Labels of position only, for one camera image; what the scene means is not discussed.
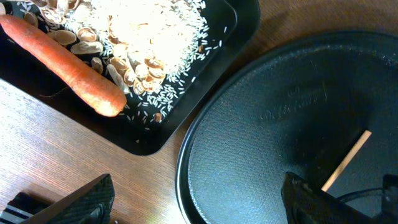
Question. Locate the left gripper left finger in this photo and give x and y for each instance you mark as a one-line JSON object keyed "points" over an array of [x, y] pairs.
{"points": [[90, 204]]}

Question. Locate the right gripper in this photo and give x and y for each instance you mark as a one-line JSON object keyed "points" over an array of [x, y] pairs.
{"points": [[389, 199]]}

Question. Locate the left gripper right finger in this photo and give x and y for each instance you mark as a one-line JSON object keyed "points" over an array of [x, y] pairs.
{"points": [[305, 204]]}

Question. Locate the wooden chopstick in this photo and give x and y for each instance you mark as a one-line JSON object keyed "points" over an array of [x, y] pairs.
{"points": [[347, 159]]}

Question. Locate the orange carrot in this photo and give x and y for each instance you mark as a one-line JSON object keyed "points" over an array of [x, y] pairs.
{"points": [[94, 89]]}

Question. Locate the round black tray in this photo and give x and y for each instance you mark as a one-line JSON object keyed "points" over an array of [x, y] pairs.
{"points": [[299, 108]]}

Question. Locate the black rectangular tray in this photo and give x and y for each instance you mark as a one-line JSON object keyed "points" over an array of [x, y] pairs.
{"points": [[143, 127]]}

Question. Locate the rice and shells pile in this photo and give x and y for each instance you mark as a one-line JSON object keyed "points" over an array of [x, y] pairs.
{"points": [[137, 44]]}

